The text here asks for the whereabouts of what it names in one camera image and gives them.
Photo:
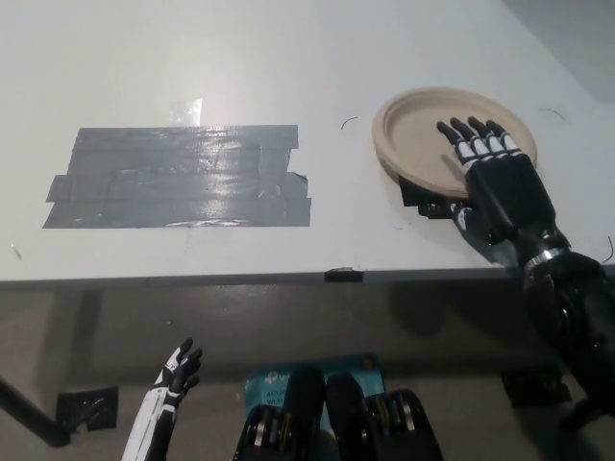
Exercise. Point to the black tape square patch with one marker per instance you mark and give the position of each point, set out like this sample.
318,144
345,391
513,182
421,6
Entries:
427,204

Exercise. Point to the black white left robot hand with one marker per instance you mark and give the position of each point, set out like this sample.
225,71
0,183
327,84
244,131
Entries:
168,389

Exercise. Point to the grey duct tape patch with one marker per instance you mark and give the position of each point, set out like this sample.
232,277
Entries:
182,180

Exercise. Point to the beige paper plate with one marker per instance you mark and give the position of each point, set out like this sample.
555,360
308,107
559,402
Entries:
418,139

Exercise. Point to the clear tape piece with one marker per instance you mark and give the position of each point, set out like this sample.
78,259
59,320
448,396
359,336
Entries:
187,110

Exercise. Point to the black diagonal table leg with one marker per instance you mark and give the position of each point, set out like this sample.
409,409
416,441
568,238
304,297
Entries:
33,413

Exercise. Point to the black floor tape patch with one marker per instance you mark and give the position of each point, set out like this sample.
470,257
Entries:
533,389

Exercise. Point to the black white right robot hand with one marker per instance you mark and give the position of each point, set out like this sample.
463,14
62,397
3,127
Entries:
504,192

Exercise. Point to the black floor bracket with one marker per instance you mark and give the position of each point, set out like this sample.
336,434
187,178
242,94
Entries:
89,408

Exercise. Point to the teal router box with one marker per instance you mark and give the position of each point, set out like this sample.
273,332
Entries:
269,386

